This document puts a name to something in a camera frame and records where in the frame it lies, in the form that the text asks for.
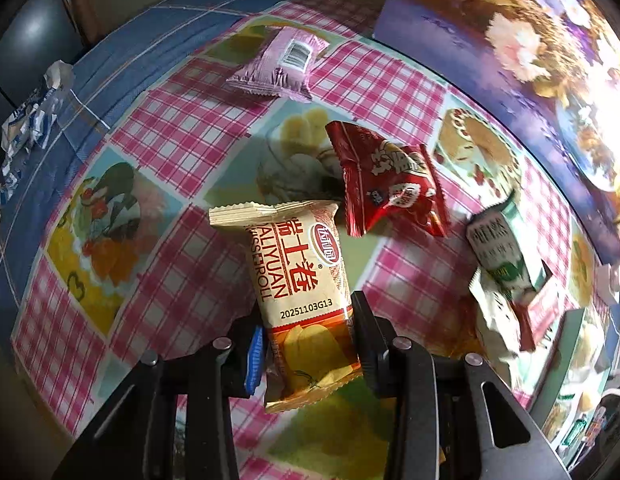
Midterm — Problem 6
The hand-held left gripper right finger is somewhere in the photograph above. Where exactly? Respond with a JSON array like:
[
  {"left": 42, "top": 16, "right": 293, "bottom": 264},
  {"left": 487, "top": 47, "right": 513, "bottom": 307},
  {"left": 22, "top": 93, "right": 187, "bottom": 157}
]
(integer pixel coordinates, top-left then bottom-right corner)
[{"left": 350, "top": 290, "right": 572, "bottom": 480}]

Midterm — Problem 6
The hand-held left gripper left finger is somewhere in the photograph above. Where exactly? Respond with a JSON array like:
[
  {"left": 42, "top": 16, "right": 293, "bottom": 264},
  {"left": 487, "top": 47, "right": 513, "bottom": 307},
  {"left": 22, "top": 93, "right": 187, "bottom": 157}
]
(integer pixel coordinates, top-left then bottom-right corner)
[{"left": 52, "top": 317, "right": 269, "bottom": 480}]

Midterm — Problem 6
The cream orange roll cake packet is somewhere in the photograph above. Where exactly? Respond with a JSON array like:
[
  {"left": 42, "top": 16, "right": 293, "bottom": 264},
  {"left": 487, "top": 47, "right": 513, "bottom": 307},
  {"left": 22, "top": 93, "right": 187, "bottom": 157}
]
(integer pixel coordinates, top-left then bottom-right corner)
[{"left": 208, "top": 200, "right": 364, "bottom": 415}]

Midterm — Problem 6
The grey rectangular tray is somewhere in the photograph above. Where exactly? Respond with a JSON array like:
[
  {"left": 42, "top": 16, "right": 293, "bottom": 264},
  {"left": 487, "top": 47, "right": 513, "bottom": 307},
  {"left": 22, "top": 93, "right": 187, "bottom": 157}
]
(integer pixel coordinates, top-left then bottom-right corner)
[{"left": 532, "top": 307, "right": 617, "bottom": 456}]

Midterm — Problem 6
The pink snack packet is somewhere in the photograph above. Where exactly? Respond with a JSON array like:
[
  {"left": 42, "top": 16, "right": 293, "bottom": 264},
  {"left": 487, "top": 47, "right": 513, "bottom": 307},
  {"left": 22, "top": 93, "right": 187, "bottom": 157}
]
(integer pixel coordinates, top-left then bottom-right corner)
[{"left": 225, "top": 25, "right": 331, "bottom": 104}]

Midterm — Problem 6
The white patterned snack packet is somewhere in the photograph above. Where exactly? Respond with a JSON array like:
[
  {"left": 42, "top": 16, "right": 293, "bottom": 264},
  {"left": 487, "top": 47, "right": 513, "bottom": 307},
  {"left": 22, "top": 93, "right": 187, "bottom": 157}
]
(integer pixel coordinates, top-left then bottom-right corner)
[{"left": 469, "top": 270, "right": 526, "bottom": 392}]

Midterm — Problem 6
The green white carton packet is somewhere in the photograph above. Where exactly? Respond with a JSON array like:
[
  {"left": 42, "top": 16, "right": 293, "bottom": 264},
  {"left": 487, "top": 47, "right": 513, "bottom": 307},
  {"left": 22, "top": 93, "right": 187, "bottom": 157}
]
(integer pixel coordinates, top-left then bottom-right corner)
[{"left": 465, "top": 192, "right": 554, "bottom": 306}]

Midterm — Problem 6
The red brown snack packet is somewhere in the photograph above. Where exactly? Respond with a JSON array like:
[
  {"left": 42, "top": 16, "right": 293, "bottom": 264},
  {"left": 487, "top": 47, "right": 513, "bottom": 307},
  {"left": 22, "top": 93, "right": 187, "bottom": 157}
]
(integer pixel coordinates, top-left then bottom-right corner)
[{"left": 515, "top": 280, "right": 562, "bottom": 354}]

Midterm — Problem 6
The white power adapter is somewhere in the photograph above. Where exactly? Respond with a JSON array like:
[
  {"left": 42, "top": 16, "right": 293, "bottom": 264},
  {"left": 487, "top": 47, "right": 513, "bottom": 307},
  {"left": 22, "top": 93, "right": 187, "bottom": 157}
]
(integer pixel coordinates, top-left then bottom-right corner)
[{"left": 595, "top": 259, "right": 620, "bottom": 307}]

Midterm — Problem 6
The floral painting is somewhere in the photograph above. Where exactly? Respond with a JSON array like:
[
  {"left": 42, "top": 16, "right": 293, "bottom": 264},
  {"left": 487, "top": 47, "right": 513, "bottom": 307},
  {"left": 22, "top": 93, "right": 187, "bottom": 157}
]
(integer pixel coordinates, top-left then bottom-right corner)
[{"left": 372, "top": 0, "right": 620, "bottom": 257}]

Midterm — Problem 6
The crumpled blue white plastic bag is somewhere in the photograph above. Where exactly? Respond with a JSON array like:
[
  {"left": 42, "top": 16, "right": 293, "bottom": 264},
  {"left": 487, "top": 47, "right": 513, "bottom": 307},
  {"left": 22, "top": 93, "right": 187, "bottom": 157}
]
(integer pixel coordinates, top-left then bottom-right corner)
[{"left": 0, "top": 60, "right": 77, "bottom": 211}]

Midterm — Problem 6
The blue plaid cloth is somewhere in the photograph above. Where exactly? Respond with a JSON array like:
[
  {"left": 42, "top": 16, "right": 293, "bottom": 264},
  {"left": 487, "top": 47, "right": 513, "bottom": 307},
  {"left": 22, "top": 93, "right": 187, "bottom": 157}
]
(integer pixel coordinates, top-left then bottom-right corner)
[{"left": 0, "top": 0, "right": 311, "bottom": 321}]

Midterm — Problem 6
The dark glossy cabinet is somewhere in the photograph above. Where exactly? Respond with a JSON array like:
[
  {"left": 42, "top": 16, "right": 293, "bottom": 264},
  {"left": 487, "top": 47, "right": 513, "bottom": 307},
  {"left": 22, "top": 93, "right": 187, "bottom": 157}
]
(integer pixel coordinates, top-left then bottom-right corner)
[{"left": 0, "top": 0, "right": 87, "bottom": 111}]

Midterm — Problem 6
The brown wooden frame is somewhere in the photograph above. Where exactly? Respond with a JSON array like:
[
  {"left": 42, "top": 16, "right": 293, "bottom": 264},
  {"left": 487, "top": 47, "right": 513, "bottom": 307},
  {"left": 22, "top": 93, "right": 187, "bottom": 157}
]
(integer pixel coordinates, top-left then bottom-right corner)
[{"left": 65, "top": 0, "right": 107, "bottom": 43}]

